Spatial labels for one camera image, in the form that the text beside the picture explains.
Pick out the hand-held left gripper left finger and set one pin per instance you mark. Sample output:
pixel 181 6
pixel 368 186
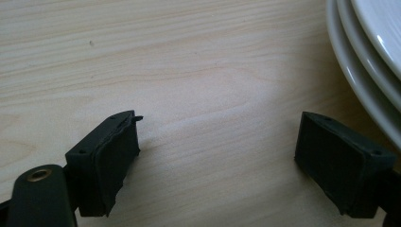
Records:
pixel 104 164

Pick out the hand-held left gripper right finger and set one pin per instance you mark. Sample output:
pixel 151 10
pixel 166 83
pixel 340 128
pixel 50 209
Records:
pixel 337 164

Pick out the white plate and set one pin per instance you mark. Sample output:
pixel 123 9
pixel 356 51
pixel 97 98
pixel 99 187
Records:
pixel 367 53
pixel 359 94
pixel 383 28

